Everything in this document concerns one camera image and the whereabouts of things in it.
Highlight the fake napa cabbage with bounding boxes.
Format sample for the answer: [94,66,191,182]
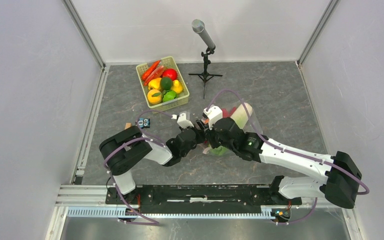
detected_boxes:
[206,103,254,156]

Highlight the clear zip top bag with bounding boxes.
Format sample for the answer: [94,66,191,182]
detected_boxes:
[197,102,263,162]

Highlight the fake green avocado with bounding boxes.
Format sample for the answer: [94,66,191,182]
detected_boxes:
[160,77,173,91]

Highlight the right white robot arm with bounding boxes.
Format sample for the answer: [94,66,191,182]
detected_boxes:
[204,117,362,209]

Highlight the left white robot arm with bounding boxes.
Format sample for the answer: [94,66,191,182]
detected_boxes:
[99,120,206,204]

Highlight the fake red pepper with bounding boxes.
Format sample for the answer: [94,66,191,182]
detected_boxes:
[221,107,237,118]

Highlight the fake yellow pear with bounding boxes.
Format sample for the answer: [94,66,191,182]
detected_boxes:
[171,79,184,95]

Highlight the fake orange with leaf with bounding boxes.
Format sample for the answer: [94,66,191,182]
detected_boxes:
[147,89,163,105]

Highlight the fake yellow pepper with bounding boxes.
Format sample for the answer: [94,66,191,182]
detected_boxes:
[148,77,163,91]

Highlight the fake red apple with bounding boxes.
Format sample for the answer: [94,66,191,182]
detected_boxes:
[161,68,178,81]

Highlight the fake red chili bag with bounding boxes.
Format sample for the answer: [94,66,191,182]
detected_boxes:
[143,65,165,86]

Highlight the fake carrot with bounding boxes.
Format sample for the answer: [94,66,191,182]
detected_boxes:
[141,60,161,82]

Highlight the green plastic basket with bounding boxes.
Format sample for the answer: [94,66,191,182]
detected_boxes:
[136,56,190,111]

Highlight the blue owl toy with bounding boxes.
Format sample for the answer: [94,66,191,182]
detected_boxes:
[137,118,151,129]

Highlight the black microphone tripod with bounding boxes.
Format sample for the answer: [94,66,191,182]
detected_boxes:
[188,47,223,99]

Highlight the small wooden block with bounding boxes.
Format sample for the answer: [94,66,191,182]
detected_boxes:
[124,122,132,130]

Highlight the grey microphone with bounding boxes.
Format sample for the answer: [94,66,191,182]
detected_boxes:
[191,19,216,50]

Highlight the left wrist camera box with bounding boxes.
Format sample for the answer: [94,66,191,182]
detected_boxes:
[171,111,194,129]

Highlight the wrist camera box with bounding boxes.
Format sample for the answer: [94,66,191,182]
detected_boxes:
[171,111,194,129]
[203,105,223,130]

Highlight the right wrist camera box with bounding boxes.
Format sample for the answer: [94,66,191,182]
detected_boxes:
[203,105,223,130]

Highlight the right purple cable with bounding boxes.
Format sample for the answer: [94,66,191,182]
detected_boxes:
[205,88,370,196]

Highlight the purple cable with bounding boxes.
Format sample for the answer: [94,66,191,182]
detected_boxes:
[103,110,180,227]
[205,88,370,196]

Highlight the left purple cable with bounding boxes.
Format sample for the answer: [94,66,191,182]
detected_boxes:
[103,110,180,227]

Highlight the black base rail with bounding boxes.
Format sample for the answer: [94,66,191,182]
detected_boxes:
[124,184,302,215]

